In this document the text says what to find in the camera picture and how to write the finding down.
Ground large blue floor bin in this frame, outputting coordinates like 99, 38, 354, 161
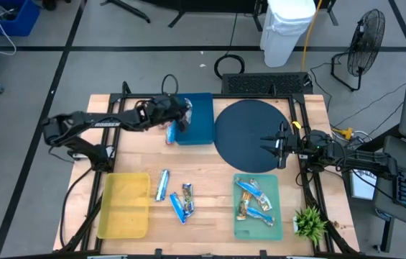
0, 0, 41, 37

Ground black stand base legs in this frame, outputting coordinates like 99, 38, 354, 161
100, 0, 152, 24
167, 0, 193, 29

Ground snack bags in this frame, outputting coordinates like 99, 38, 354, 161
236, 190, 253, 221

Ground teal plastic bin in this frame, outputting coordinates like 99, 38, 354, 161
232, 173, 284, 241

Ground blue plastic bin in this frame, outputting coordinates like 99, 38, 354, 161
173, 92, 215, 146

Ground black floor fan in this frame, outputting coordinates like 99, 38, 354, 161
331, 9, 386, 92

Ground snack bars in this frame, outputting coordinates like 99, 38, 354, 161
251, 178, 274, 212

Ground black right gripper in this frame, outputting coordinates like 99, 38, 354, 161
259, 121, 300, 169

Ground black aluminium table frame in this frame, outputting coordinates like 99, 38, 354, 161
58, 81, 361, 259

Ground small green potted plant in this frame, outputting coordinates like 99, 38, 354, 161
293, 205, 329, 247

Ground yellow plastic bin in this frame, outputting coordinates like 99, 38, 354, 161
96, 172, 152, 240

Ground red blue granola bar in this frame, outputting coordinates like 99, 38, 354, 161
165, 120, 177, 145

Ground black desk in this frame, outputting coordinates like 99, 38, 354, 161
374, 135, 406, 235

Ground white trash can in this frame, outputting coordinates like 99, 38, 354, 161
259, 0, 317, 68

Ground yellow power plug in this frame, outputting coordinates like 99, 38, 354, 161
331, 127, 354, 141

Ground coiled black cable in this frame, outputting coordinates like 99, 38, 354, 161
213, 12, 246, 79

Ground white box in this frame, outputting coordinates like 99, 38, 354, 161
349, 168, 378, 201

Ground round dark blue mat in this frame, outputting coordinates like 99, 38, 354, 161
213, 99, 294, 174

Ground blue white granola bar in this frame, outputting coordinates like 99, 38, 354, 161
154, 168, 171, 202

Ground black loop cable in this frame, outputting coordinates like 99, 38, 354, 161
161, 73, 179, 95

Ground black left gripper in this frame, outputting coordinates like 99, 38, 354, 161
144, 96, 190, 133

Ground yellow hanging cable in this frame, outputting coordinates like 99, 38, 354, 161
300, 0, 324, 72

